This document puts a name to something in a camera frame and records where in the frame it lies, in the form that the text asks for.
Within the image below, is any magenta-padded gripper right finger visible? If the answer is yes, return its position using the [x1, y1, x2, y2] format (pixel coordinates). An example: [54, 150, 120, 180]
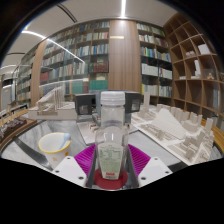
[127, 143, 173, 190]

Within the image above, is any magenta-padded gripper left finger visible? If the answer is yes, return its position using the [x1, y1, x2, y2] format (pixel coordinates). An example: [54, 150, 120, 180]
[51, 143, 98, 190]

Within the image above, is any clear plastic bottle white cap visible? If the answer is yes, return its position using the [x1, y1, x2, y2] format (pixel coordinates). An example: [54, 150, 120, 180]
[94, 90, 130, 181]

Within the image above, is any white cup yellow rim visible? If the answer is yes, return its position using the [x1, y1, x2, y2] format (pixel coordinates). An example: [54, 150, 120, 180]
[37, 131, 72, 169]

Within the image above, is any pale blue spoon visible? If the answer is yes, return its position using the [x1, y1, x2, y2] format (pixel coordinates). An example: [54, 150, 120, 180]
[59, 132, 72, 150]

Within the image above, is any flat round red coaster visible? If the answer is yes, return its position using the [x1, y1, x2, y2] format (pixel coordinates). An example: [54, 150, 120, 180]
[93, 168, 129, 191]

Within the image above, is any small flat white site model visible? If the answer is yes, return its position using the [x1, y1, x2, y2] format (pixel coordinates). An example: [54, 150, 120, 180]
[76, 119, 101, 146]

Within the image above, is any white city block model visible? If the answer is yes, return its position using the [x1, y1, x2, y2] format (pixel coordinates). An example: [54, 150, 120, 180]
[130, 91, 216, 166]

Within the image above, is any white columned building model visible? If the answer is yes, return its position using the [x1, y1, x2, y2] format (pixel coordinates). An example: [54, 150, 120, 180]
[27, 85, 78, 121]

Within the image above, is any black cube display box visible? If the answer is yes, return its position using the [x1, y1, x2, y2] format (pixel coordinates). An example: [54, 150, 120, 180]
[124, 91, 142, 113]
[73, 93, 98, 116]

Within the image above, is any brown building model wooden board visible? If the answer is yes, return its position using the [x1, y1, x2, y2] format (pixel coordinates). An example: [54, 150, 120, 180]
[0, 116, 38, 153]

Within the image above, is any wooden cubby shelf unit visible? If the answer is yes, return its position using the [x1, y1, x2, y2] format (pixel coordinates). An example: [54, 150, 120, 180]
[162, 11, 224, 129]

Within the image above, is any straight ceiling light strip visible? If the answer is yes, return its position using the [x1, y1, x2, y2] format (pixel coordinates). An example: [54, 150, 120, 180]
[119, 0, 128, 19]

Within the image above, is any tall bookshelf wall with books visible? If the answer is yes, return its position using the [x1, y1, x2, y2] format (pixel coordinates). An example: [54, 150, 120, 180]
[13, 19, 174, 108]

